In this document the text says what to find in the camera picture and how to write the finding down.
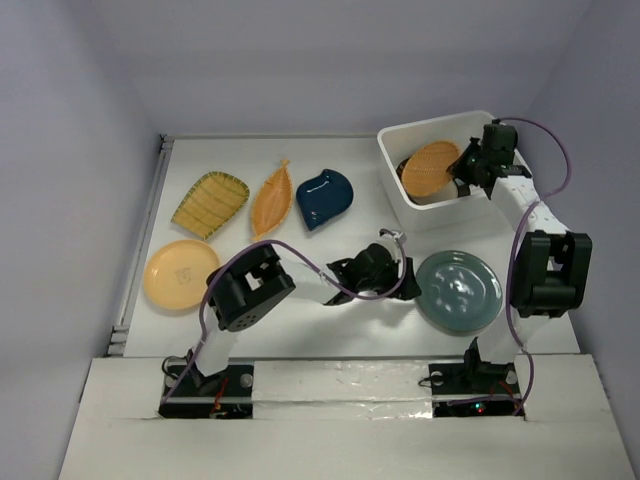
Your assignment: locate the striped rim round plate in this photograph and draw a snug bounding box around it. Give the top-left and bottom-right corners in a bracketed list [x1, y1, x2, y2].
[407, 181, 458, 205]

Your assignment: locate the orange woven round plate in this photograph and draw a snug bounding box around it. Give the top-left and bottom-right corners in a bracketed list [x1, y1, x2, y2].
[400, 141, 460, 197]

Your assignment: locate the teal round ceramic plate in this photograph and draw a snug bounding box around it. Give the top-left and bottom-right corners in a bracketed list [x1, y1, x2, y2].
[416, 250, 503, 336]

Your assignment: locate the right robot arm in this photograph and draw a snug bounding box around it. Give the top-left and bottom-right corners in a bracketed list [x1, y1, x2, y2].
[448, 117, 593, 392]

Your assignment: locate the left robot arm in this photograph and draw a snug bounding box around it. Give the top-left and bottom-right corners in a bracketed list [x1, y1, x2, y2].
[186, 231, 421, 396]

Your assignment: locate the white plastic bin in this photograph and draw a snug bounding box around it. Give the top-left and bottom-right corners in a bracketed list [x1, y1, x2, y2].
[377, 110, 497, 232]

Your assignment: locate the dark blue leaf dish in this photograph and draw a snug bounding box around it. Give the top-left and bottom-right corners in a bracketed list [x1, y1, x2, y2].
[296, 169, 354, 231]

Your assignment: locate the orange leaf-shaped plate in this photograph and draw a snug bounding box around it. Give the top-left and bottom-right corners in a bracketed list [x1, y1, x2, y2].
[250, 159, 293, 242]

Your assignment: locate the white front panel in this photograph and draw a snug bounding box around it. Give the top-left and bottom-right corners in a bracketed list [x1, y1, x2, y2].
[61, 355, 634, 479]

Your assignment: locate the yellow green bamboo-pattern plate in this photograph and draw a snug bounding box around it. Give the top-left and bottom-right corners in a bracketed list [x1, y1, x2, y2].
[171, 171, 250, 241]

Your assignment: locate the yellow round plate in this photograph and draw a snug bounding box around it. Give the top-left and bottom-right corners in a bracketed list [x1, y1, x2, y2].
[143, 239, 221, 310]

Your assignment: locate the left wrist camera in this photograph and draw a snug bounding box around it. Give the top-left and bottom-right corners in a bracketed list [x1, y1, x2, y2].
[379, 228, 406, 246]

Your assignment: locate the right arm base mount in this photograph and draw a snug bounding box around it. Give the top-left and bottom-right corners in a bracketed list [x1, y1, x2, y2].
[419, 348, 521, 418]

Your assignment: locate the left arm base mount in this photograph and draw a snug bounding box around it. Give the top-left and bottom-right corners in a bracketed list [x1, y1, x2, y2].
[158, 363, 254, 420]

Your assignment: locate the aluminium side rail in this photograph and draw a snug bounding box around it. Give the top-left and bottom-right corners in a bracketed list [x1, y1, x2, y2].
[104, 135, 174, 357]

